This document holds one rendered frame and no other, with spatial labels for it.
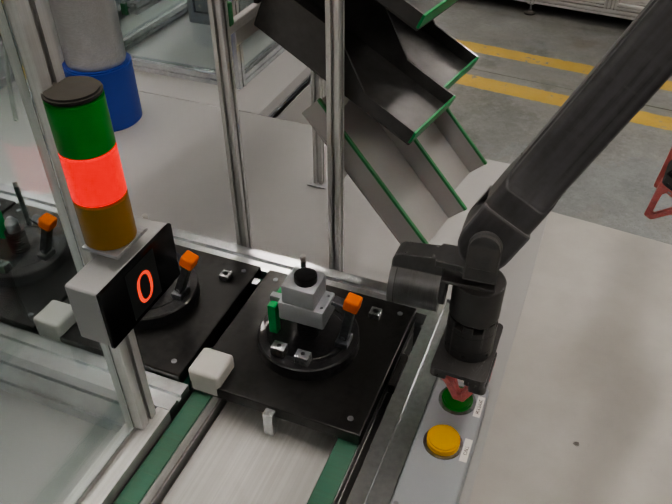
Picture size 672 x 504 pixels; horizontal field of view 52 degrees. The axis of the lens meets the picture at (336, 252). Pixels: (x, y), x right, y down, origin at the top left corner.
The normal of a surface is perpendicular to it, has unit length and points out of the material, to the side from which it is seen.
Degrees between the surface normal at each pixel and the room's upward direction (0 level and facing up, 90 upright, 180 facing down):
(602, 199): 0
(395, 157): 45
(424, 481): 0
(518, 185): 63
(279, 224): 0
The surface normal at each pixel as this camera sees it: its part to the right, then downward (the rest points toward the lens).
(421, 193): 0.60, -0.31
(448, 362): 0.00, -0.78
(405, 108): 0.36, -0.56
